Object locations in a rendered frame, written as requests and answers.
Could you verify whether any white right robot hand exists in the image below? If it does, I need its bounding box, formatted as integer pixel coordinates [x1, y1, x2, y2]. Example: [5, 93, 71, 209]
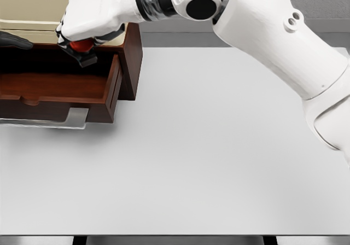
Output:
[55, 0, 126, 49]

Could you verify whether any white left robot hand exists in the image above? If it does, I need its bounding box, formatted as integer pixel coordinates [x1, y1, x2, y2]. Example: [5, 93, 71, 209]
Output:
[0, 30, 34, 49]

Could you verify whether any red and black switch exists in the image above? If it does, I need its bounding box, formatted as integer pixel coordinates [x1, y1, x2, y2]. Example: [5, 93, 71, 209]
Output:
[63, 38, 98, 68]

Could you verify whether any brown drawer with silver handle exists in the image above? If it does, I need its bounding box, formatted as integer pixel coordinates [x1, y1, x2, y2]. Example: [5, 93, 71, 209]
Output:
[0, 52, 123, 131]

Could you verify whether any brown cabinet with beige top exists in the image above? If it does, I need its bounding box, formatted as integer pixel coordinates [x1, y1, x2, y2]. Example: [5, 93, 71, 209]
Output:
[0, 0, 144, 102]

